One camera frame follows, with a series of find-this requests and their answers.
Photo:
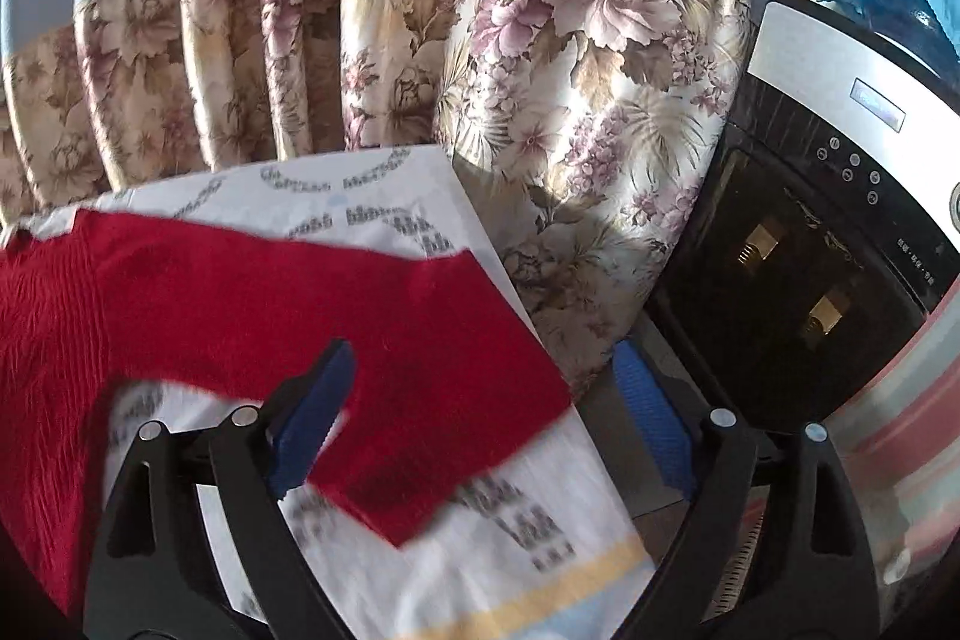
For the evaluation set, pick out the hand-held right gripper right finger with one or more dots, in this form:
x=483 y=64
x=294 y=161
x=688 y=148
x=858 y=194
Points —
x=652 y=415

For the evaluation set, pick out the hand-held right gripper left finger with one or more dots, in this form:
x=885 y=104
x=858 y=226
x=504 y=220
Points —
x=311 y=415

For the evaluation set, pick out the red knit sweater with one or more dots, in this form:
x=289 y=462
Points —
x=225 y=310

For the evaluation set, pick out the white patterned bed sheet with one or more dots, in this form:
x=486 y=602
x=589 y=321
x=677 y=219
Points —
x=510 y=557

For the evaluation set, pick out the black and silver water dispenser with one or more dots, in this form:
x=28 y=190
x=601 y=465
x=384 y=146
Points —
x=810 y=280

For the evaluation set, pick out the blue curtain with floral border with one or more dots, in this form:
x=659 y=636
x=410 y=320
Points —
x=525 y=85

